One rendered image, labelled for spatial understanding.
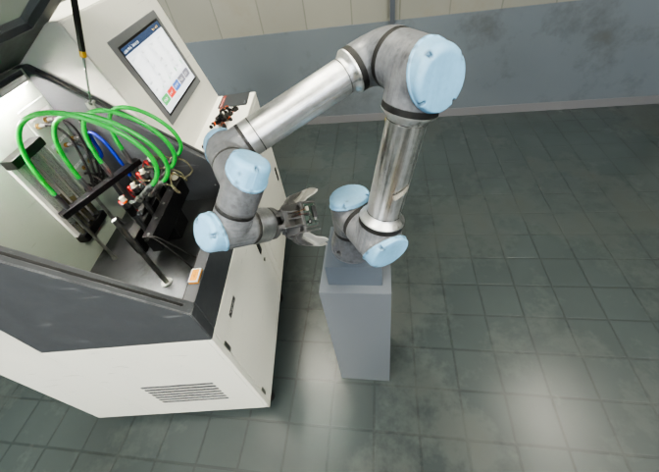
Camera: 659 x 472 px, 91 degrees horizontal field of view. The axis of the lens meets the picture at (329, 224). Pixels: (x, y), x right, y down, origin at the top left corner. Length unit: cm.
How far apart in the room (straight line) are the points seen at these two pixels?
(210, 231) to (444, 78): 49
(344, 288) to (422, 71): 73
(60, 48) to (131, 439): 170
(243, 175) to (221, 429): 152
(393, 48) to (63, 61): 114
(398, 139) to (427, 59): 16
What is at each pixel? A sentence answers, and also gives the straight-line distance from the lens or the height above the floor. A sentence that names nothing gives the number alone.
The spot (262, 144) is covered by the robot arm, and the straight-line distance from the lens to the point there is 69.
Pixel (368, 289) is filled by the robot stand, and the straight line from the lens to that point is 110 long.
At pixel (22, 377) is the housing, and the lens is 176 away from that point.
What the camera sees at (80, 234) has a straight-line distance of 151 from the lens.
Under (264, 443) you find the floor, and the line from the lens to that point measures 183.
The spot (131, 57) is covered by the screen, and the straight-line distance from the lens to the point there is 162.
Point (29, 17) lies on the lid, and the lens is 141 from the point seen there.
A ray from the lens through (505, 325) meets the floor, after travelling 205.
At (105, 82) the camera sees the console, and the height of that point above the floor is 136.
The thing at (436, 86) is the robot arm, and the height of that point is 147.
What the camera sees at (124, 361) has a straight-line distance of 142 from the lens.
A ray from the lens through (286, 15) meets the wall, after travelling 336.
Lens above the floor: 173
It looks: 45 degrees down
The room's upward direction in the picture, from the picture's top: 10 degrees counter-clockwise
